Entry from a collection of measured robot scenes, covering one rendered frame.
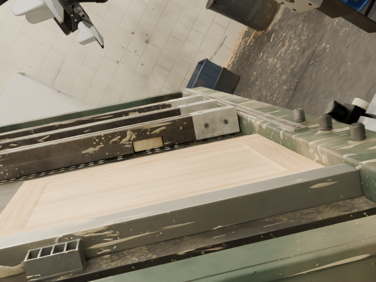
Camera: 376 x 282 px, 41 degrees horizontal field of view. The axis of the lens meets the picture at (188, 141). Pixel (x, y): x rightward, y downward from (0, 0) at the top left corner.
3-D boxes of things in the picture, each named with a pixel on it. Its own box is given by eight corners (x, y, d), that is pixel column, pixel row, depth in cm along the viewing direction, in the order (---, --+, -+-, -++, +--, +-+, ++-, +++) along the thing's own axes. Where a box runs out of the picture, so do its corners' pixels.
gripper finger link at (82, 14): (93, 35, 137) (78, 15, 140) (98, 32, 137) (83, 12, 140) (86, 26, 132) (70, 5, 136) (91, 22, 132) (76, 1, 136)
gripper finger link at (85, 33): (88, 56, 134) (72, 33, 138) (107, 42, 135) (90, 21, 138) (84, 50, 131) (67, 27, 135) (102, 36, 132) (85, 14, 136)
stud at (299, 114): (307, 122, 110) (305, 108, 109) (296, 123, 110) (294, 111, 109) (303, 120, 112) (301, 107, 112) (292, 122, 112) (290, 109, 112)
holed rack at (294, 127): (308, 129, 102) (308, 126, 102) (294, 132, 101) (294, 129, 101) (187, 89, 263) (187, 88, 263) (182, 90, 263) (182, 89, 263)
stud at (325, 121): (335, 130, 96) (333, 114, 96) (323, 132, 96) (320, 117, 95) (329, 128, 99) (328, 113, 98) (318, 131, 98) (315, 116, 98)
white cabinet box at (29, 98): (206, 164, 509) (13, 71, 469) (181, 215, 512) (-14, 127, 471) (196, 155, 569) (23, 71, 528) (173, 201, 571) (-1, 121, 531)
